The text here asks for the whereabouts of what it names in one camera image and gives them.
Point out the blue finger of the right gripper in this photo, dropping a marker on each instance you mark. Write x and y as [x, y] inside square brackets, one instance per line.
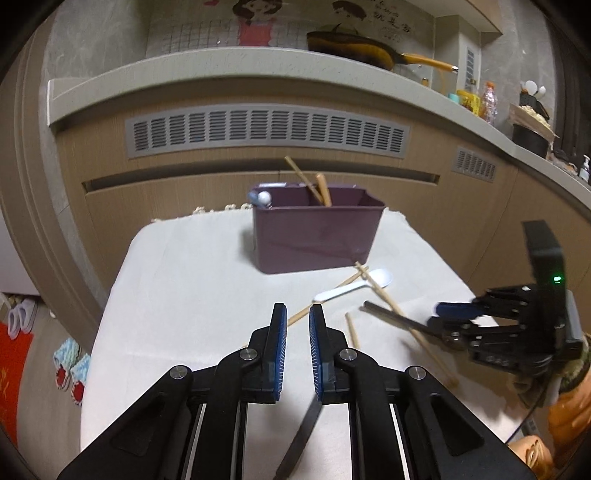
[458, 310]
[450, 331]

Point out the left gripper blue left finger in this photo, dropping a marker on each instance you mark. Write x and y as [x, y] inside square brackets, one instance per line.
[251, 375]

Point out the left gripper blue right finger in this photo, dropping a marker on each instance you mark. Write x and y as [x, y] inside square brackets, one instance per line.
[344, 375]

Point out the wooden chopstick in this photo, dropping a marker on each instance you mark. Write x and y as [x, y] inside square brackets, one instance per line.
[305, 180]
[352, 331]
[343, 288]
[450, 379]

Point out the white plastic spoon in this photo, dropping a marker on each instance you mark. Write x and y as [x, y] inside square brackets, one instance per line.
[381, 276]

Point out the metal spoon black handle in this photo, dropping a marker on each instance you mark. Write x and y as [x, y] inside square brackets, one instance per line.
[391, 316]

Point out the small white ball spoon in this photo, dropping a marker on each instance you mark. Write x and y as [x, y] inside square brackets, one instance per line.
[264, 199]

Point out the wooden spoon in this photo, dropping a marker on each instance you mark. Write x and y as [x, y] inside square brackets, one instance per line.
[324, 189]

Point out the white table cloth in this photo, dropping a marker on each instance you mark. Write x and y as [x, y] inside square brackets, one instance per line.
[188, 292]

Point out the purple plastic utensil holder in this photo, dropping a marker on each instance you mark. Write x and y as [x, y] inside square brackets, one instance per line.
[297, 234]

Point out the small grey vent grille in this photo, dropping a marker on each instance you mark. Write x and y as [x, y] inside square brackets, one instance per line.
[471, 164]

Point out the black pot with lid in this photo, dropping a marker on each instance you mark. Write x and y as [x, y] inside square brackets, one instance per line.
[531, 130]

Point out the blue patterned slippers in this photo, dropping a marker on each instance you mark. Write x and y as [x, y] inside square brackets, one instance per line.
[71, 367]

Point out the orange capped bottle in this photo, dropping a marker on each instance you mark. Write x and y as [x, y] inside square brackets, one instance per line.
[489, 101]

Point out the yellow container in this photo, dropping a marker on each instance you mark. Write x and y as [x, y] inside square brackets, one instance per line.
[470, 101]

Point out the red door mat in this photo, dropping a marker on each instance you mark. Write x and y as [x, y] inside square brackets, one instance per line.
[13, 355]

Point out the white slippers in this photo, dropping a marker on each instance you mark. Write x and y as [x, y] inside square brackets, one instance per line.
[21, 318]

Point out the large grey vent grille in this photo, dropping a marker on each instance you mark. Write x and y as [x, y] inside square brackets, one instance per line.
[262, 125]

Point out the cartoon wall sticker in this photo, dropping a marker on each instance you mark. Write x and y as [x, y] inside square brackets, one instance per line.
[177, 26]

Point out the black frying pan yellow handle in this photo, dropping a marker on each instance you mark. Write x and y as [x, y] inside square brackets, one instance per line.
[368, 51]

